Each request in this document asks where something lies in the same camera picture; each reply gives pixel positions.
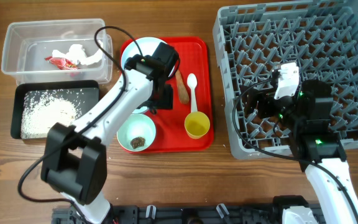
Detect brown sausage piece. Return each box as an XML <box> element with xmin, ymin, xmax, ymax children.
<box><xmin>175</xmin><ymin>70</ymin><xmax>190</xmax><ymax>105</ymax></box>

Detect pale green bowl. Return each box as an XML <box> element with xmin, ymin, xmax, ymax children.
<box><xmin>117</xmin><ymin>114</ymin><xmax>156</xmax><ymax>152</ymax></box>

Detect yellow plastic cup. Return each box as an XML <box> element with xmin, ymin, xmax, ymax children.
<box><xmin>185</xmin><ymin>111</ymin><xmax>211</xmax><ymax>139</ymax></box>

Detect dark food lump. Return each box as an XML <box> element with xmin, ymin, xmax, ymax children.
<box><xmin>130</xmin><ymin>136</ymin><xmax>145</xmax><ymax>149</ymax></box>

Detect light blue oval plate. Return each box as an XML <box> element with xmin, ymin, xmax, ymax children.
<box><xmin>121</xmin><ymin>37</ymin><xmax>179</xmax><ymax>84</ymax></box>

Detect white napkin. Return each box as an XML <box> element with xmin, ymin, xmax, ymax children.
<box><xmin>52</xmin><ymin>44</ymin><xmax>104</xmax><ymax>65</ymax></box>

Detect red snack wrapper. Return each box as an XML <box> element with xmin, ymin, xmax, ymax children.
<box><xmin>45</xmin><ymin>57</ymin><xmax>78</xmax><ymax>70</ymax></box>

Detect white rice pile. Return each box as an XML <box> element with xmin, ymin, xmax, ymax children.
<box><xmin>20</xmin><ymin>87</ymin><xmax>99</xmax><ymax>139</ymax></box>

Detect light blue rice bowl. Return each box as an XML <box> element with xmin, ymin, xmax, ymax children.
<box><xmin>132</xmin><ymin>106</ymin><xmax>149</xmax><ymax>114</ymax></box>

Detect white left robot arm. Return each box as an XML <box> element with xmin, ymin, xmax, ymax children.
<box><xmin>41</xmin><ymin>42</ymin><xmax>179</xmax><ymax>223</ymax></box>

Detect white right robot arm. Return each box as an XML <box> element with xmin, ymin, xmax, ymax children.
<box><xmin>241</xmin><ymin>80</ymin><xmax>358</xmax><ymax>223</ymax></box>

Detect grey dishwasher rack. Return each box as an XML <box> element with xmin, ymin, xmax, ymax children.
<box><xmin>213</xmin><ymin>1</ymin><xmax>358</xmax><ymax>159</ymax></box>

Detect clear plastic waste bin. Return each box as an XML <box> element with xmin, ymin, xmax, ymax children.
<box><xmin>1</xmin><ymin>19</ymin><xmax>112</xmax><ymax>85</ymax></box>

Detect black waste tray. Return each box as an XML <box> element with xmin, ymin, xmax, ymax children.
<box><xmin>11</xmin><ymin>80</ymin><xmax>99</xmax><ymax>139</ymax></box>

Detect white plastic spoon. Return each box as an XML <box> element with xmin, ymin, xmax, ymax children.
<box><xmin>187</xmin><ymin>73</ymin><xmax>198</xmax><ymax>113</ymax></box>

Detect red serving tray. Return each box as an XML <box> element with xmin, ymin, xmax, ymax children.
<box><xmin>127</xmin><ymin>37</ymin><xmax>214</xmax><ymax>154</ymax></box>

